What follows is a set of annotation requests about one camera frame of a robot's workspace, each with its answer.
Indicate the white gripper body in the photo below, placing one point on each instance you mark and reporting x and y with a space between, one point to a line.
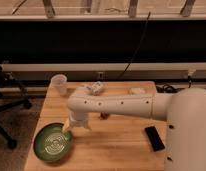
78 123

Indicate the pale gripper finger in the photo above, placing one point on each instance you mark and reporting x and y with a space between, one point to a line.
87 127
66 127

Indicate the green ceramic bowl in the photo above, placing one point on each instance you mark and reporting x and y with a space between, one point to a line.
51 144

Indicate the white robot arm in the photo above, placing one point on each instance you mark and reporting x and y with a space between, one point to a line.
184 112

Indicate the red-brown chili pepper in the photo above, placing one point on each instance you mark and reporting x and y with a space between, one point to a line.
104 116

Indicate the clear plastic cup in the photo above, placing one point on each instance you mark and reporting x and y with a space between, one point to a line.
59 83

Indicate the white crumpled cloth pad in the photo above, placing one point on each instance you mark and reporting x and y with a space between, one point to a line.
137 91

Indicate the black smartphone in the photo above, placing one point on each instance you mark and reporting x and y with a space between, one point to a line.
154 138

